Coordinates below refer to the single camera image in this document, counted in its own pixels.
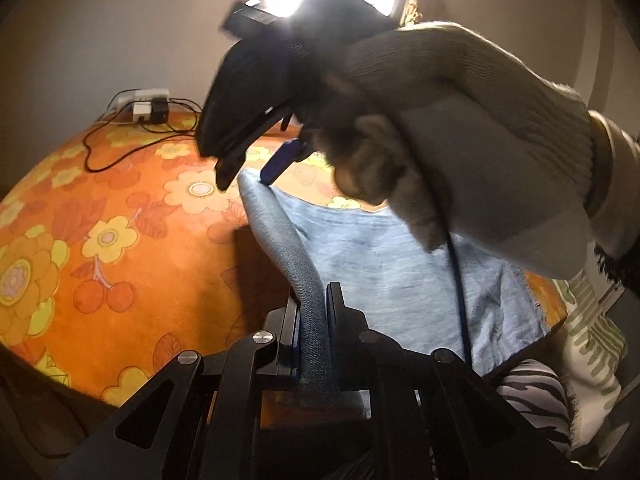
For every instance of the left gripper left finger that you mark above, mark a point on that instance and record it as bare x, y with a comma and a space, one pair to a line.
277, 343

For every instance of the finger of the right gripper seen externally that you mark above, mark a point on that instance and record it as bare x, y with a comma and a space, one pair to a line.
289, 152

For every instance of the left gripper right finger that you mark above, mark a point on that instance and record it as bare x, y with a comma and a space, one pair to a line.
351, 341

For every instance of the light blue denim pants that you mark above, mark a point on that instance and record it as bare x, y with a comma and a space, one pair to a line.
404, 292

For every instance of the striped sleeve forearm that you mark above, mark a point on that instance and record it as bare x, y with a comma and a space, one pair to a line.
537, 393

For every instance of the right gloved hand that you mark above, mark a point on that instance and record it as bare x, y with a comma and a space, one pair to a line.
438, 122

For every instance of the black power adapter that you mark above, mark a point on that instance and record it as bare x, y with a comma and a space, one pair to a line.
159, 113

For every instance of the white power strip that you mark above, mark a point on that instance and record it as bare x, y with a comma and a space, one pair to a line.
133, 105

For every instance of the orange floral bedsheet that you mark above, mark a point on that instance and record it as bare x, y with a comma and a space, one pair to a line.
118, 251

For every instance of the green striped white pillow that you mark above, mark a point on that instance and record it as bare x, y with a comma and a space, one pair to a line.
591, 349

